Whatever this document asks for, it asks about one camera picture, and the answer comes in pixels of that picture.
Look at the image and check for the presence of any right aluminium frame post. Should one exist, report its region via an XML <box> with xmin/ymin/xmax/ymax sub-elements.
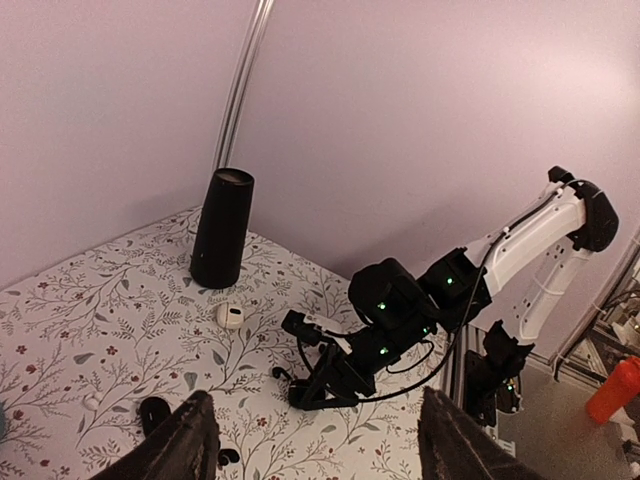
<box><xmin>212</xmin><ymin>0</ymin><xmax>275</xmax><ymax>171</ymax></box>

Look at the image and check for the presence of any orange bottle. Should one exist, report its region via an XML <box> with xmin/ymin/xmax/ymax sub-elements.
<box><xmin>586</xmin><ymin>356</ymin><xmax>639</xmax><ymax>424</ymax></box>

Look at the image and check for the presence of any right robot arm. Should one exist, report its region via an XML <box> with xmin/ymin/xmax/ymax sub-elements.
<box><xmin>282</xmin><ymin>166</ymin><xmax>619</xmax><ymax>411</ymax></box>

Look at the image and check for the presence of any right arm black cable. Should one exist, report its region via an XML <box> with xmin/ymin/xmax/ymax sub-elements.
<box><xmin>297</xmin><ymin>179</ymin><xmax>581</xmax><ymax>401</ymax></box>

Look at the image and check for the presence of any black oval earbud case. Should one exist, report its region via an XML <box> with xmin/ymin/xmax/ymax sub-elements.
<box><xmin>139</xmin><ymin>396</ymin><xmax>171</xmax><ymax>437</ymax></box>

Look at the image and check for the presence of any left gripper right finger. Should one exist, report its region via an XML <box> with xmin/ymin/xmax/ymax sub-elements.
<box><xmin>418</xmin><ymin>387</ymin><xmax>541</xmax><ymax>480</ymax></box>

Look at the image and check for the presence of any cream earbud case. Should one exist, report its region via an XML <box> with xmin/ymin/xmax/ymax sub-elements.
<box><xmin>216</xmin><ymin>302</ymin><xmax>245</xmax><ymax>330</ymax></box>

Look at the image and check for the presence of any black clip earbud upper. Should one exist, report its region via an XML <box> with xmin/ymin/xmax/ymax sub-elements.
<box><xmin>218</xmin><ymin>449</ymin><xmax>240</xmax><ymax>467</ymax></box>

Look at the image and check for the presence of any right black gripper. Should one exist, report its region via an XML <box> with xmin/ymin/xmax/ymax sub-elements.
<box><xmin>287</xmin><ymin>344</ymin><xmax>375</xmax><ymax>411</ymax></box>

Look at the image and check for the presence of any dark brown vase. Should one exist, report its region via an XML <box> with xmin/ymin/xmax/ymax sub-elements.
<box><xmin>189</xmin><ymin>168</ymin><xmax>255</xmax><ymax>290</ymax></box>

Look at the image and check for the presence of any black stem earbud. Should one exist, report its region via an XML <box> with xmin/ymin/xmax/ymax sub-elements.
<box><xmin>271</xmin><ymin>367</ymin><xmax>293</xmax><ymax>381</ymax></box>

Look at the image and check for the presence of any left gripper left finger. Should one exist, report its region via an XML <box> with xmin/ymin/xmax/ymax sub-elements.
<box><xmin>93</xmin><ymin>390</ymin><xmax>220</xmax><ymax>480</ymax></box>

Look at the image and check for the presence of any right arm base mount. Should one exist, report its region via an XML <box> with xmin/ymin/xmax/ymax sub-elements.
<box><xmin>463</xmin><ymin>320</ymin><xmax>535</xmax><ymax>427</ymax></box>

